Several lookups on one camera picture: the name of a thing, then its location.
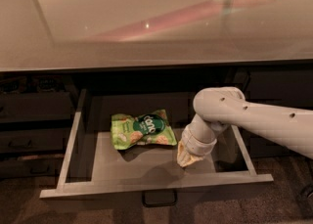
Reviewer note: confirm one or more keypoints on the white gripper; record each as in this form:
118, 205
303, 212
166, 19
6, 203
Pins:
196, 145

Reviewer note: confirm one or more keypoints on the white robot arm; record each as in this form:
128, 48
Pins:
218, 108

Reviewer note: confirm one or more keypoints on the dark grey cabinet door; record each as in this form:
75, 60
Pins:
286, 88

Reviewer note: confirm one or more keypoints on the green snack bag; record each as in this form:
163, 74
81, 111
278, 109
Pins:
146, 129

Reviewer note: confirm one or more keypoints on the dark grey drawer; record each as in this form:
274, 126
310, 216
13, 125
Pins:
36, 140
35, 107
95, 175
15, 167

